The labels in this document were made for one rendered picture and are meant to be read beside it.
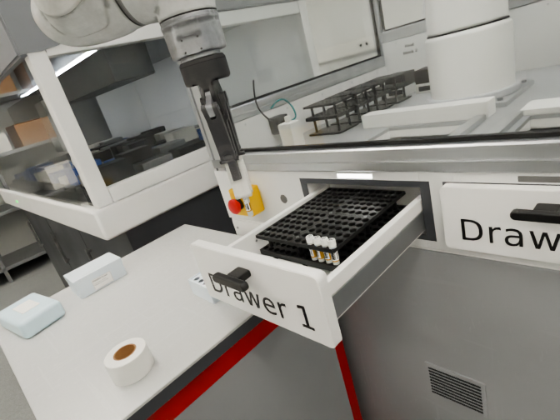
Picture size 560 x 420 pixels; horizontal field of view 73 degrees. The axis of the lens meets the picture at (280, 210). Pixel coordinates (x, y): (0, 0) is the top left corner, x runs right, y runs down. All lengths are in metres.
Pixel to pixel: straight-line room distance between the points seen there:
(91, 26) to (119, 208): 0.74
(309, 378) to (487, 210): 0.54
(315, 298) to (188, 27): 0.42
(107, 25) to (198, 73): 0.16
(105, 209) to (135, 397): 0.74
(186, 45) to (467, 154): 0.44
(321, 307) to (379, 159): 0.32
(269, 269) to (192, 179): 0.95
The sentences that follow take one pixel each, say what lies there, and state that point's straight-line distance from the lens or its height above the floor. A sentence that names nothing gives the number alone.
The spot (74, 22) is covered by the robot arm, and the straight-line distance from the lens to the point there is 0.69.
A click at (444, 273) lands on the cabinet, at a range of 0.75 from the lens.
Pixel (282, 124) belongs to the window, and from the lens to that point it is 0.84.
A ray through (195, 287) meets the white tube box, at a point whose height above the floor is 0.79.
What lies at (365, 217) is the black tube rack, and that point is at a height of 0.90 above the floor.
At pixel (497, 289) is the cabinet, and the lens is 0.73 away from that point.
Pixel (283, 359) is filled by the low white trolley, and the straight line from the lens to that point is 0.86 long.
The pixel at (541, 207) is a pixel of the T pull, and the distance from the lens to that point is 0.60.
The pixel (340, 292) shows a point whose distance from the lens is 0.53.
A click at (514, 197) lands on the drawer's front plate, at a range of 0.62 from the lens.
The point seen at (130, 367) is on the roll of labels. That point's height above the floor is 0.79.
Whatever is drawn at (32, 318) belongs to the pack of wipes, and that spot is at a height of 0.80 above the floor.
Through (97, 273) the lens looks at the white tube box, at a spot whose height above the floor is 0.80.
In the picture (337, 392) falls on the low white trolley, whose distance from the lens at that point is 1.05.
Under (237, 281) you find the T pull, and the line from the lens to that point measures 0.54.
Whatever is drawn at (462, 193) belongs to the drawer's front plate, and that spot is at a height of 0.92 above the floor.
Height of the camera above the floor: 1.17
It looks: 20 degrees down
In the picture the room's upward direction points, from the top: 16 degrees counter-clockwise
